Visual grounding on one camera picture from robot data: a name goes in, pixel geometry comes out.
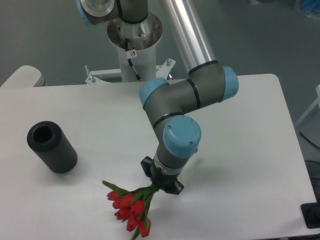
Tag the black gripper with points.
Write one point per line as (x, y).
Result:
(168, 183)

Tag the red tulip bouquet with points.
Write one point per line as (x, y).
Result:
(132, 207)

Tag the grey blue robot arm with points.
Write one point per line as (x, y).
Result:
(167, 105)

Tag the black cylindrical vase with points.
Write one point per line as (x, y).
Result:
(49, 142)

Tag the black box at table edge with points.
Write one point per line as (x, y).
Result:
(311, 215)

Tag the white rounded chair back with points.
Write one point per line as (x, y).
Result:
(25, 77)

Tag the blue items in clear bin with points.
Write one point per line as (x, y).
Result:
(309, 8)

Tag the white pedestal base frame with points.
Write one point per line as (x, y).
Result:
(114, 75)

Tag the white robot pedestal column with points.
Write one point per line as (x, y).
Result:
(136, 46)

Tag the white frame at right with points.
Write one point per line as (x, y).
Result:
(310, 112)

